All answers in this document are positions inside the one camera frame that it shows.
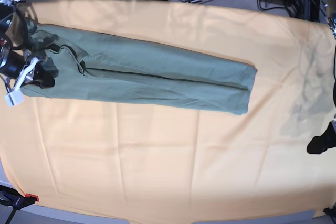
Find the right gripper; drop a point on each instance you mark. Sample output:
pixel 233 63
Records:
pixel 13 64

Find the green T-shirt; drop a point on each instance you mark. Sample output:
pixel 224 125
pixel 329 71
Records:
pixel 88 65

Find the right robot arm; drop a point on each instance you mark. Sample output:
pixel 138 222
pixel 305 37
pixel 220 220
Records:
pixel 9 8

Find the black corner clamp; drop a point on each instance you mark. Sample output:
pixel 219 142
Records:
pixel 330 211

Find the orange table cloth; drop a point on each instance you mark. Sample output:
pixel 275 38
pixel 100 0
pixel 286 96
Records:
pixel 156 164

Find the black red table clamp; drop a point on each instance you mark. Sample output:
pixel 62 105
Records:
pixel 12 198

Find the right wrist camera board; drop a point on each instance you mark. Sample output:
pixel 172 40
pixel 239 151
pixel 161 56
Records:
pixel 14 98

